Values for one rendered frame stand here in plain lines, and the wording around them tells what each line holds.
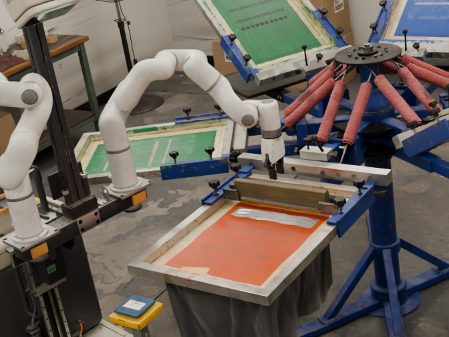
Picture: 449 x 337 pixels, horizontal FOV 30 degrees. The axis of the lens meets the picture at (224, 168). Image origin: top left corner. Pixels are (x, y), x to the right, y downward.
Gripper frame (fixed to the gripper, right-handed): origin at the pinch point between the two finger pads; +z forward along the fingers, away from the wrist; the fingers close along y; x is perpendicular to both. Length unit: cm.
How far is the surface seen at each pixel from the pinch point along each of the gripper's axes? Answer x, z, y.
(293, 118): -27, 4, -60
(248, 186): -13.3, 7.5, 1.1
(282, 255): 18.1, 16.1, 30.6
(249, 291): 23, 13, 59
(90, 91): -319, 70, -224
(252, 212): -8.9, 15.5, 6.6
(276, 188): -0.4, 6.5, 1.1
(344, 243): -46, 111, -131
